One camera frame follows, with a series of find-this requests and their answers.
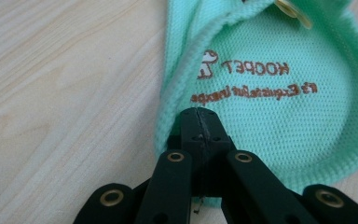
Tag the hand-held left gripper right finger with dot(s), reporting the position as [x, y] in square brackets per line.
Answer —
[214, 137]

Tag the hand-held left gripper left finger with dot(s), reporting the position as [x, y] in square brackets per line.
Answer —
[192, 130]

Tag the mint green pet garment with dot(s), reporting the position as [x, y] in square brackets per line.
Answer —
[276, 124]

